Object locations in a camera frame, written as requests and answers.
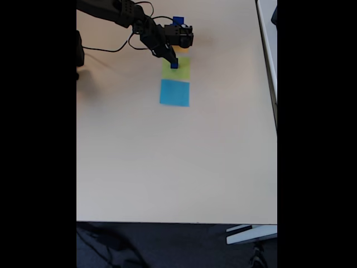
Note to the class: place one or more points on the dark blue object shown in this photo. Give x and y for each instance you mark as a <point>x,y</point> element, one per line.
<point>274,15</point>

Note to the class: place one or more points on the small blue cube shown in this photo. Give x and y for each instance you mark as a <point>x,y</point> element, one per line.
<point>174,66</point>

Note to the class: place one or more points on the white neighbouring desk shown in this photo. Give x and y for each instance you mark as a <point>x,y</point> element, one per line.
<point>269,42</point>

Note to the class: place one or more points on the medium blue cube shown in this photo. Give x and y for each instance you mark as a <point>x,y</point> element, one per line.
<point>178,20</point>

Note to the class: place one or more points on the green paper square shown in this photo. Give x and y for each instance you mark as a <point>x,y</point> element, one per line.
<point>184,72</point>

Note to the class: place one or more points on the light blue paper square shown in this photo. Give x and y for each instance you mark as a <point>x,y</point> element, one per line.
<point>174,93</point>

